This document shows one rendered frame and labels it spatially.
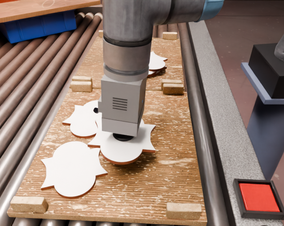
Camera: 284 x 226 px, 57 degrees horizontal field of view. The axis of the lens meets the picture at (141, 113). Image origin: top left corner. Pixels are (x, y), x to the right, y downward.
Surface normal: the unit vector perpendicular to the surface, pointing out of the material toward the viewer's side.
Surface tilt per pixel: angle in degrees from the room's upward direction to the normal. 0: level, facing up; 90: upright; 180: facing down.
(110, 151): 4
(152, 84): 0
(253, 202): 0
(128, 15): 89
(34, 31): 90
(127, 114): 88
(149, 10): 95
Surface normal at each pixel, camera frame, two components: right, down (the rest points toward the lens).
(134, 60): 0.33, 0.58
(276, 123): -0.39, 0.56
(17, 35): 0.59, 0.49
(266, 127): -0.66, 0.46
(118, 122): -0.17, 0.57
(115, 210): 0.00, -0.79
